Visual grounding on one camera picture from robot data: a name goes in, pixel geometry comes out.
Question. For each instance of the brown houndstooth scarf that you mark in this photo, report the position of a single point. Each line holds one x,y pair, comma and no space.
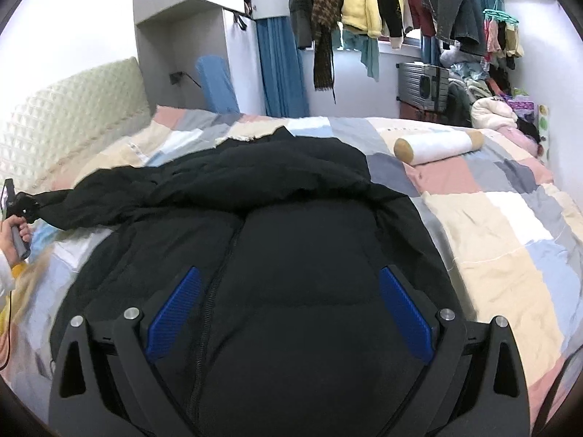
324,22

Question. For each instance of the dark denim jacket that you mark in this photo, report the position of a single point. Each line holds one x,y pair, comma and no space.
457,9

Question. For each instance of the pile of clothes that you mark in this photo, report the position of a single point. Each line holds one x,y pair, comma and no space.
501,100

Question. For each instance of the cream quilted headboard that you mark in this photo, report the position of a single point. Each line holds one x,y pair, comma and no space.
68,114

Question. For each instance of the blue folded board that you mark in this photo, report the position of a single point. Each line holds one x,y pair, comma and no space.
217,84

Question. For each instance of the dark red hanging garment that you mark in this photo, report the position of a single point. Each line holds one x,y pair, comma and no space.
419,4

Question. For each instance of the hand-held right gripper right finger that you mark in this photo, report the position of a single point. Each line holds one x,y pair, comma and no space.
405,314

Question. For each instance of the person's left hand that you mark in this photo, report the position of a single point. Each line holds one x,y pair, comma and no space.
11,243

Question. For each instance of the yellow fleece jacket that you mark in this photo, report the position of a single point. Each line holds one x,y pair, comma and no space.
362,0

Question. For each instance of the green clip hanger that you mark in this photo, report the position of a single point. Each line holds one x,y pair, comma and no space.
501,16

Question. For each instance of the white cylindrical bolster pillow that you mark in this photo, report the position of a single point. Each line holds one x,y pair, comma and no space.
437,145

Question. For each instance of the black hanging coat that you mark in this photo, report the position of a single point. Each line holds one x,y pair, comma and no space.
301,4

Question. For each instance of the grey suitcase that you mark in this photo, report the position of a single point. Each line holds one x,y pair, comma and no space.
421,84

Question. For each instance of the white wall cabinet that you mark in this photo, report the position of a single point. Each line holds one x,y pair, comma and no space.
191,9

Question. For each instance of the black puffer jacket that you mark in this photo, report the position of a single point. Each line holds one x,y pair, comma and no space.
273,246

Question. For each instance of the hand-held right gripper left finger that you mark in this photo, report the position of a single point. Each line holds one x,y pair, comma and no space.
175,312

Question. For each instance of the teal hanging garment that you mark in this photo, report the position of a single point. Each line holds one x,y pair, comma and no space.
370,57

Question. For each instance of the patchwork bed blanket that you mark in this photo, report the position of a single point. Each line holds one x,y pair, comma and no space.
492,236

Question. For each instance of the person's left forearm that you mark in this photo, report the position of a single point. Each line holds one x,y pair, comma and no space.
4,273

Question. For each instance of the blue curtain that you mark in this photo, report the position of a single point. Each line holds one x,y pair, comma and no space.
280,68

